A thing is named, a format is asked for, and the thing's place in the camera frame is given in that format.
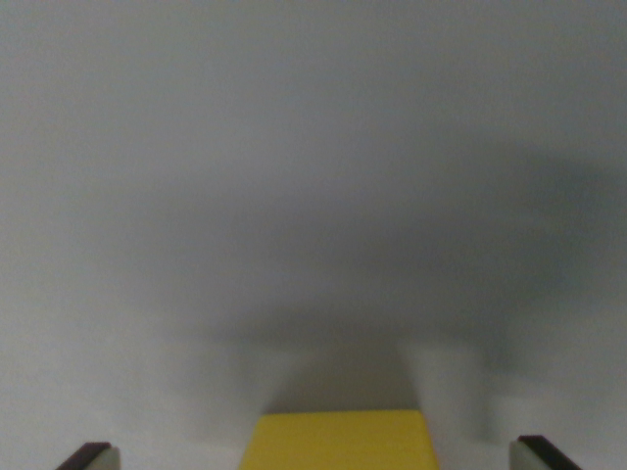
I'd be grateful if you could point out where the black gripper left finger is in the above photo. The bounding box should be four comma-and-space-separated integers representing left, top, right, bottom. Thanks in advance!
55, 442, 121, 470

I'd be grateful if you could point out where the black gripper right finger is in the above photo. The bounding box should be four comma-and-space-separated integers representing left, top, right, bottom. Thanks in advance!
507, 435, 584, 470

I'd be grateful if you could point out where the yellow cube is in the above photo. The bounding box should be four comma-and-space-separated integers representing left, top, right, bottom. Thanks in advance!
237, 409, 441, 470

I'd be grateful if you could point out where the grey plastic bin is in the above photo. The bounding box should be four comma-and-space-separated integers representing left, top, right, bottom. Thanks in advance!
0, 0, 627, 470

